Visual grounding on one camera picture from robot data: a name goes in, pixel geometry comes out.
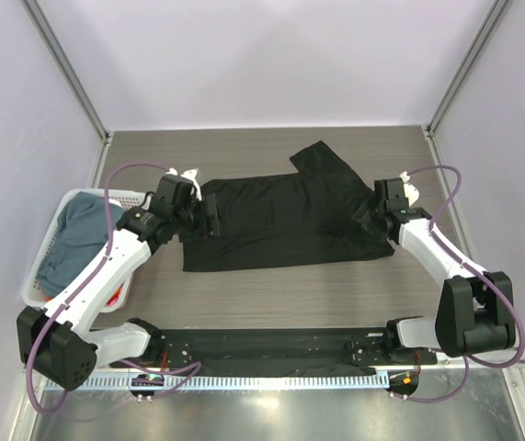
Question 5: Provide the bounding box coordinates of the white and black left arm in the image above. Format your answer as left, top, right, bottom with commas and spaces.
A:
17, 195, 221, 391

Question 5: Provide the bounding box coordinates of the black t-shirt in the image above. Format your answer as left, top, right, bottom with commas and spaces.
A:
183, 141, 394, 273

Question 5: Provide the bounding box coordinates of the aluminium frame post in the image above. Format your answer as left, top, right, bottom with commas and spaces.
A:
422, 0, 512, 139
20, 0, 109, 144

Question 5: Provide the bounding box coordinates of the right aluminium frame post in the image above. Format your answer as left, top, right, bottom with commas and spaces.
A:
422, 0, 512, 139

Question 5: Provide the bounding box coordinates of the slotted white cable duct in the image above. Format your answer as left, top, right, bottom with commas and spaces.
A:
76, 371, 390, 392

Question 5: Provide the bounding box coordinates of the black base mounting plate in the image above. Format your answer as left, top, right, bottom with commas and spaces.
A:
134, 327, 437, 378

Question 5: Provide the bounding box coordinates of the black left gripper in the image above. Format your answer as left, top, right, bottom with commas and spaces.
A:
172, 193, 227, 242

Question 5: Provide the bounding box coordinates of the orange garment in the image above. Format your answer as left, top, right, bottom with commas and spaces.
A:
106, 285, 128, 309

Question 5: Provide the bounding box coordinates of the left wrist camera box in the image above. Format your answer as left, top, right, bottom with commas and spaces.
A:
148, 168, 202, 217

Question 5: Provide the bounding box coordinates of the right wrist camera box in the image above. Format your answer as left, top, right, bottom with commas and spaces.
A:
374, 172, 420, 213

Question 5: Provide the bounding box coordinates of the white plastic laundry basket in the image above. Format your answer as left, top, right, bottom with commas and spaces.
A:
21, 187, 148, 314

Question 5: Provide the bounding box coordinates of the grey-blue t-shirt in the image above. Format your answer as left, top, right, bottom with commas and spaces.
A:
36, 192, 108, 299

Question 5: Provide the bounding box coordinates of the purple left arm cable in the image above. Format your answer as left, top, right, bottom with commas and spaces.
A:
25, 161, 204, 417

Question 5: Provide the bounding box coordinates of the left aluminium frame post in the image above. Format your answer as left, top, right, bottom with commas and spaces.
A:
20, 0, 109, 144

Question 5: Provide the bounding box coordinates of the aluminium front rail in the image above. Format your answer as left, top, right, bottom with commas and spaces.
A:
22, 348, 525, 376

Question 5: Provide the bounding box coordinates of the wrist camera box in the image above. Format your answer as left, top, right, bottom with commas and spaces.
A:
148, 168, 202, 217
374, 172, 420, 213

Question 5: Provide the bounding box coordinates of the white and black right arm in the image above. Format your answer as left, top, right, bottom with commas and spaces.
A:
353, 197, 517, 364

